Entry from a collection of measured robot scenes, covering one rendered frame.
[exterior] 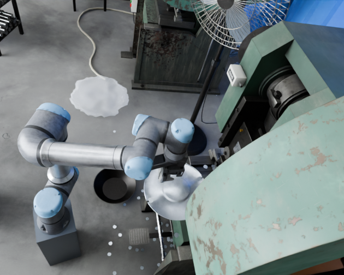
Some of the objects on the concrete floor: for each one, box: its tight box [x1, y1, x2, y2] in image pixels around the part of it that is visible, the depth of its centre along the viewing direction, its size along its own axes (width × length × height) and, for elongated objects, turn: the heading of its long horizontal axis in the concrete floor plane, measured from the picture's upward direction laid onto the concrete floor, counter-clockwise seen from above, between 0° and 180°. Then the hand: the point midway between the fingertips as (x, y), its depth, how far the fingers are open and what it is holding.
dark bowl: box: [93, 169, 137, 204], centre depth 199 cm, size 30×30×7 cm
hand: (159, 179), depth 114 cm, fingers closed
